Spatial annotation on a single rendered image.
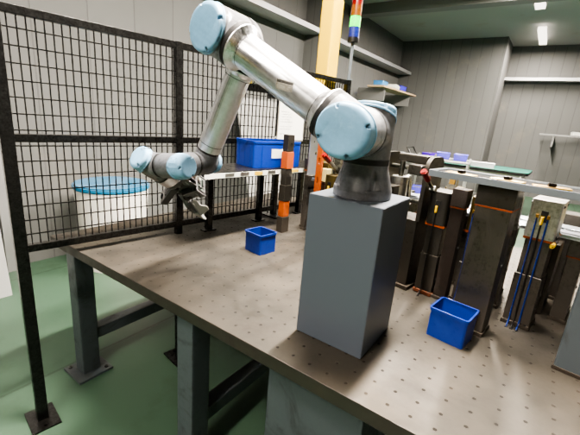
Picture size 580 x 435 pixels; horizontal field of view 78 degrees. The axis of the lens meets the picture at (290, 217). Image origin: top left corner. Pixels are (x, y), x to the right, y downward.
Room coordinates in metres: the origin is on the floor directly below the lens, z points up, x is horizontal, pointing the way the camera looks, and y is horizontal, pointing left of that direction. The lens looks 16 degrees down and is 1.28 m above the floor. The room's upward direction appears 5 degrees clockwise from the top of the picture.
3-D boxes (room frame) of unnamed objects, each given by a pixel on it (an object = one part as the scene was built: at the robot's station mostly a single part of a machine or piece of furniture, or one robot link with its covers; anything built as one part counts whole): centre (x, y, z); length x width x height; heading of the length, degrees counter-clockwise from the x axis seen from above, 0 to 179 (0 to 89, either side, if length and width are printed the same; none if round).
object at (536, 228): (1.05, -0.76, 0.90); 0.13 x 0.08 x 0.41; 138
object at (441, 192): (1.22, -0.52, 0.89); 0.12 x 0.07 x 0.38; 138
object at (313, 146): (1.91, -0.11, 1.17); 0.12 x 0.01 x 0.34; 138
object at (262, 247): (1.51, 0.12, 0.74); 0.11 x 0.10 x 0.09; 48
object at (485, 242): (1.00, -0.58, 0.92); 0.10 x 0.08 x 0.45; 48
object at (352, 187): (0.93, -0.18, 1.15); 0.15 x 0.15 x 0.10
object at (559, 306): (1.12, -0.95, 0.84); 0.12 x 0.05 x 0.29; 138
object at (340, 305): (0.93, -0.18, 0.90); 0.20 x 0.20 x 0.40; 56
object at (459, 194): (1.18, -0.56, 0.90); 0.05 x 0.05 x 0.40; 48
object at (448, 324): (0.94, -0.50, 0.74); 0.11 x 0.10 x 0.09; 48
